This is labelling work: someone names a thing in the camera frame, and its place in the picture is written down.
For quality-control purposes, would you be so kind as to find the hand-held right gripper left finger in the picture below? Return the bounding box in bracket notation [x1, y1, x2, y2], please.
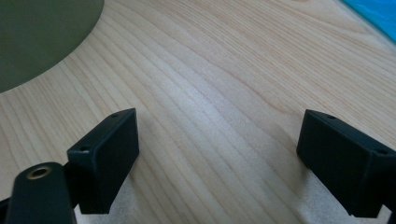
[66, 107, 140, 215]

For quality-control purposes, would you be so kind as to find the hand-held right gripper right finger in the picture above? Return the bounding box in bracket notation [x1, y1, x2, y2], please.
[296, 109, 396, 218]

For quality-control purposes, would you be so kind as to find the green plastic basin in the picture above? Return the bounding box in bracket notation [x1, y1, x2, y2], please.
[0, 0, 106, 93]

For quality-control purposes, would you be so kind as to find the blue plastic bag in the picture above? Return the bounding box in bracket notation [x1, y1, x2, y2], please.
[340, 0, 396, 43]

